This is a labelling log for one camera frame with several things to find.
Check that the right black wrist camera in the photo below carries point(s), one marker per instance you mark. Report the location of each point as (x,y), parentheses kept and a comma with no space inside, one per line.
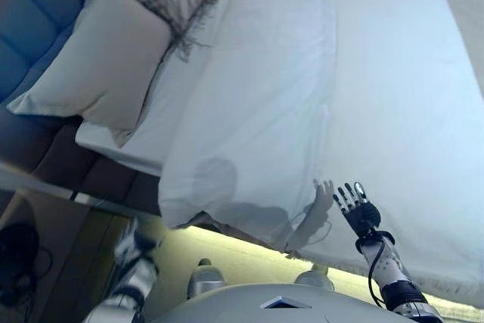
(372,238)

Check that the white fitted sheet mattress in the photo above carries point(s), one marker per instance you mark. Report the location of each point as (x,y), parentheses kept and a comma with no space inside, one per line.
(177,92)

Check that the robot leg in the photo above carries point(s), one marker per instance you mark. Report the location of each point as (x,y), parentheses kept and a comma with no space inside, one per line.
(206,279)
(314,279)

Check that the white smooth duvet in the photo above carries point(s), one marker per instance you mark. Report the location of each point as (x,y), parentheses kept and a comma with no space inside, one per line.
(321,92)

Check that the beige bedspread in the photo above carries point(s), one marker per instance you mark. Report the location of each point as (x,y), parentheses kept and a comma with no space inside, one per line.
(465,5)

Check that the right robot leg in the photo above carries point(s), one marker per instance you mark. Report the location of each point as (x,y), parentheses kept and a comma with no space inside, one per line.
(314,279)

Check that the grey robot torso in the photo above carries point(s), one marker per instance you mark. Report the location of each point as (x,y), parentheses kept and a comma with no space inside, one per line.
(264,304)

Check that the large plain beige pillow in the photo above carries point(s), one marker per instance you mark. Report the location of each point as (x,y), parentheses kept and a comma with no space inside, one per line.
(102,62)

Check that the brown upholstered bed base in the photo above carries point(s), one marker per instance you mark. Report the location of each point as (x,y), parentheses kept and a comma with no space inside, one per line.
(102,175)

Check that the wooden nightstand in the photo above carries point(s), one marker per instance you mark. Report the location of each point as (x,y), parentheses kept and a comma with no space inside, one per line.
(68,247)

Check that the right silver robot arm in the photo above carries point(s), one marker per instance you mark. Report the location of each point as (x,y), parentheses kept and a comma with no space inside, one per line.
(393,274)

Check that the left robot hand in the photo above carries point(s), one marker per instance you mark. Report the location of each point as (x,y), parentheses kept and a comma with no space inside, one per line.
(136,241)

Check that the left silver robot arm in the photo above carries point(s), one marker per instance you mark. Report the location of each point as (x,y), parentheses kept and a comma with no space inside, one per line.
(128,289)

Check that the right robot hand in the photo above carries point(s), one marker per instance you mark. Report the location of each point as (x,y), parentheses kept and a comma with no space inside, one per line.
(365,213)

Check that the left robot leg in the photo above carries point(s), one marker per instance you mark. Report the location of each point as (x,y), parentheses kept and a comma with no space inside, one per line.
(206,279)

